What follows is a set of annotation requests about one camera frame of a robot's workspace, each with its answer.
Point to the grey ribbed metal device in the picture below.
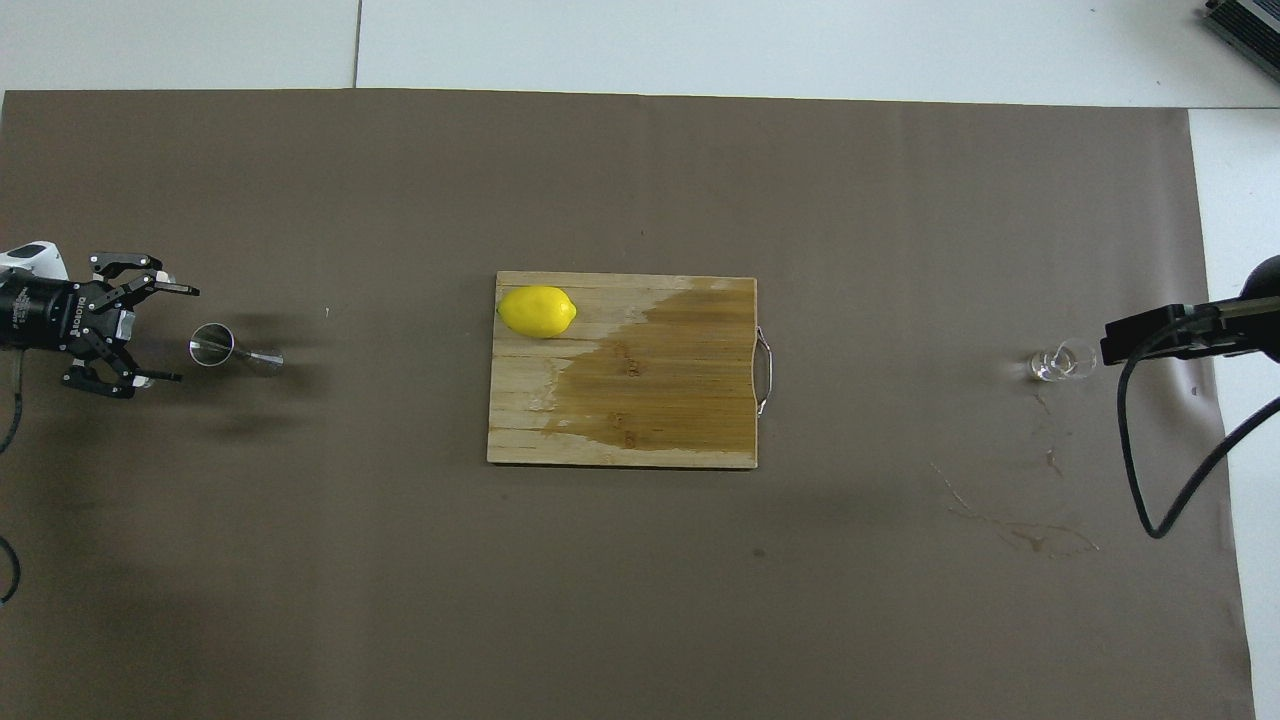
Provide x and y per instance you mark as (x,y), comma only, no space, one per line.
(1250,25)

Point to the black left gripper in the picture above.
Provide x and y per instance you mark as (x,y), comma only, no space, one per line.
(60,315)

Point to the steel double jigger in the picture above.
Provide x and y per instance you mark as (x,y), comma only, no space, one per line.
(212,346)

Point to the small clear glass beaker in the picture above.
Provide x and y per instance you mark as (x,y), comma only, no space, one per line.
(1048,368)

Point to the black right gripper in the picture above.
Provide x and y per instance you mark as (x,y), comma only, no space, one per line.
(1265,325)

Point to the brown paper table mat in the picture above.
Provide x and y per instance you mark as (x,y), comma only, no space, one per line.
(300,550)

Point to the wooden cutting board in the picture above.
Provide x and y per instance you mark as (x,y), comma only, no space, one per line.
(660,400)

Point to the yellow lemon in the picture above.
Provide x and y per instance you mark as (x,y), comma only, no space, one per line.
(537,312)

